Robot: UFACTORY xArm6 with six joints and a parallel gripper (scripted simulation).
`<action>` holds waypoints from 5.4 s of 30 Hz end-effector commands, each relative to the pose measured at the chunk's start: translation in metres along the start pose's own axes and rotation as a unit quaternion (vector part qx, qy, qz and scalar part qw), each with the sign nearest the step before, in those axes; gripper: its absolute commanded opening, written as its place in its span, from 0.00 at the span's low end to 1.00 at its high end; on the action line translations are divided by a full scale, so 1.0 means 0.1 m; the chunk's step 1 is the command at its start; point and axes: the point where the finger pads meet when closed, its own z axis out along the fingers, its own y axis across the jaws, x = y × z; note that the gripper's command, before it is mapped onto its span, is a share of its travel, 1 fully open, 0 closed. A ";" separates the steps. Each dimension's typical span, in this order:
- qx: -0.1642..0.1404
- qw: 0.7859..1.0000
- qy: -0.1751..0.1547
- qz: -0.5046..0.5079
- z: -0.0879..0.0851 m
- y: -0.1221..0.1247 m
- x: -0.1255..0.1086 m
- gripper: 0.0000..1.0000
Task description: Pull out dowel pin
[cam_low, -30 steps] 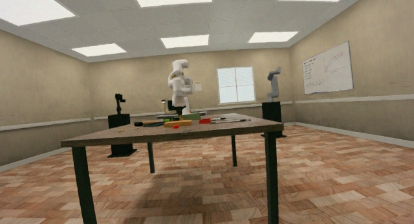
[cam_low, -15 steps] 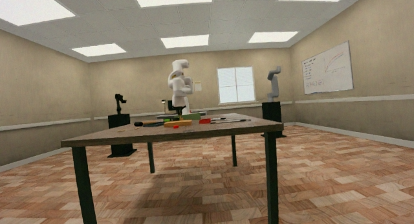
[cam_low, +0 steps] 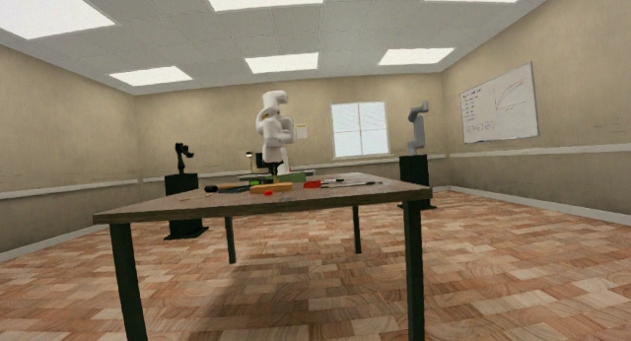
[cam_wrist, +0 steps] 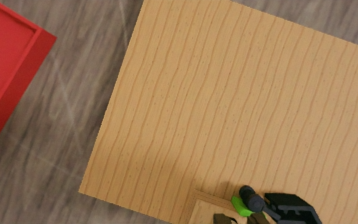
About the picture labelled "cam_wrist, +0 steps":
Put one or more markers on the small light wooden block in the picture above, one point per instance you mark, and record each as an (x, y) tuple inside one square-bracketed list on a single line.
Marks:
[(202, 207)]

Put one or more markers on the tan wooden bench board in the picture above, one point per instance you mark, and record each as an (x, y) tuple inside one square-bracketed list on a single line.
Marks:
[(213, 95)]

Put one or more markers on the red shallow tray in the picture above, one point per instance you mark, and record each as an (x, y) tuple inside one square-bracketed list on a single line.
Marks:
[(23, 48)]

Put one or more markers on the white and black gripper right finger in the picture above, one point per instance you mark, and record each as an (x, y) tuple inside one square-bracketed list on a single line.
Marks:
[(257, 218)]

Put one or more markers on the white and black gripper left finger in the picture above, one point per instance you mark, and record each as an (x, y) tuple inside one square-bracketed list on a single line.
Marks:
[(221, 219)]

